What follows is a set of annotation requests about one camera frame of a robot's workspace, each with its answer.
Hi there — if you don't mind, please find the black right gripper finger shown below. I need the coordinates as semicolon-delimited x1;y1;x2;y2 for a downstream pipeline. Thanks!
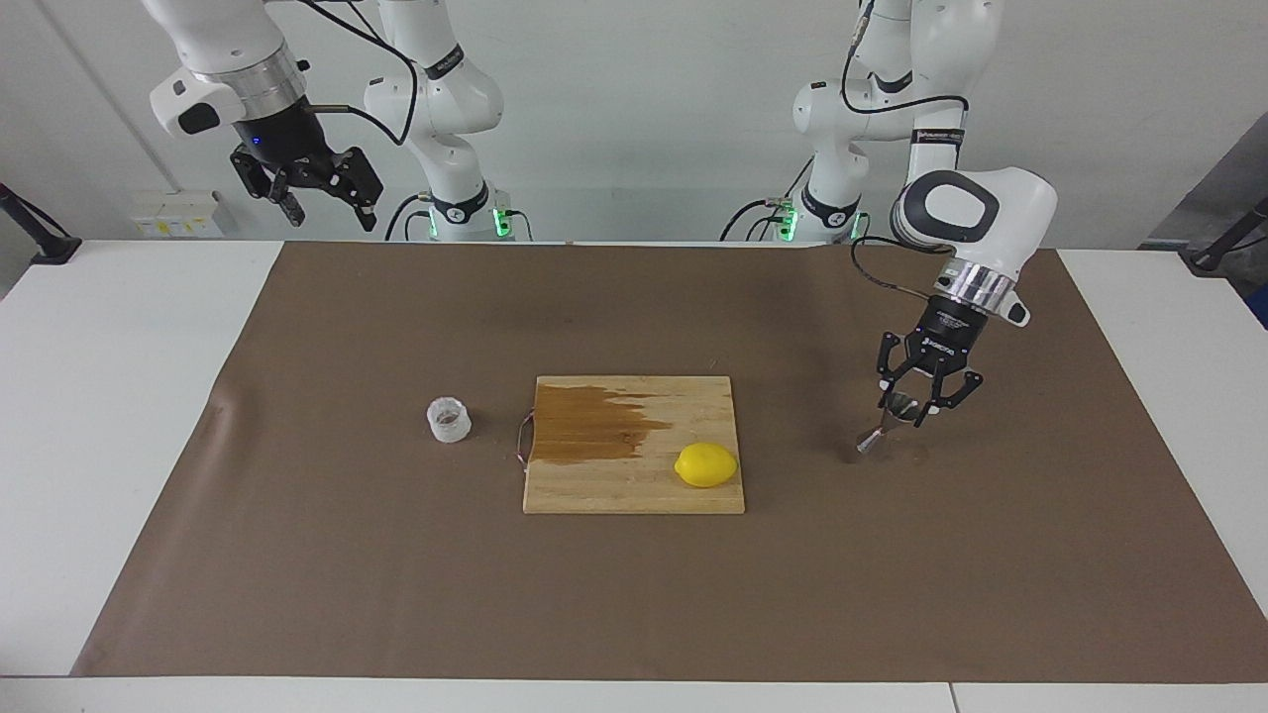
231;149;303;227
312;147;384;232

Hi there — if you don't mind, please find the small clear plastic cup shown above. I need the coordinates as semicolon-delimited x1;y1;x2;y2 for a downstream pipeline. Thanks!
426;396;473;444

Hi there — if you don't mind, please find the wooden cutting board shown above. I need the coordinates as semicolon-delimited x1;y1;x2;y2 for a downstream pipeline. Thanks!
515;374;746;515

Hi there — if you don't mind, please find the yellow lemon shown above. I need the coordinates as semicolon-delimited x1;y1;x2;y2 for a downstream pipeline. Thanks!
674;442;740;489

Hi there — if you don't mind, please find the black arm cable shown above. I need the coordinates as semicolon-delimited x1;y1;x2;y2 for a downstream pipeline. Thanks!
842;0;977;298
297;0;419;147

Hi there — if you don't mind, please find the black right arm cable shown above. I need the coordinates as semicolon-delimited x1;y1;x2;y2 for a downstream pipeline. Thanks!
297;0;419;147

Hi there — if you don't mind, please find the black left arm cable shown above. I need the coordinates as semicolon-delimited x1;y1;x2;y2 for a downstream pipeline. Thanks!
842;0;977;298

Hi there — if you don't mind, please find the black table clamp mount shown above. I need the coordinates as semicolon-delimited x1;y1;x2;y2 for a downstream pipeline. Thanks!
0;183;82;265
1187;196;1268;276

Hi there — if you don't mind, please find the white wall socket box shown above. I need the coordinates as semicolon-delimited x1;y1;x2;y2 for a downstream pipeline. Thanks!
129;191;225;240

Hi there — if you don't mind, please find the brown paper table mat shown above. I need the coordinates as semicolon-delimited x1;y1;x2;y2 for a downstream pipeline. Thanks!
71;241;1268;684

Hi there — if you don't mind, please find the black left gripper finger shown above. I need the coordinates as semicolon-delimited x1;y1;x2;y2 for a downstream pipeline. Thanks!
877;334;917;409
916;368;984;429

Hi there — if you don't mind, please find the black right base cable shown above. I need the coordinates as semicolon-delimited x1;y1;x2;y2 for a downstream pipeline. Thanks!
384;193;437;242

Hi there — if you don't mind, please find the steel double jigger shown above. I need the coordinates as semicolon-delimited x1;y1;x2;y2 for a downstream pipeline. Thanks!
857;391;917;455

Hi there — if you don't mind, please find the black base cable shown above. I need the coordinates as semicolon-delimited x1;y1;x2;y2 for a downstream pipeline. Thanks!
384;193;437;242
721;158;818;242

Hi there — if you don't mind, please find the black left base cable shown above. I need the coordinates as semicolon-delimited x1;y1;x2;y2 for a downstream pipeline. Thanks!
721;158;818;242

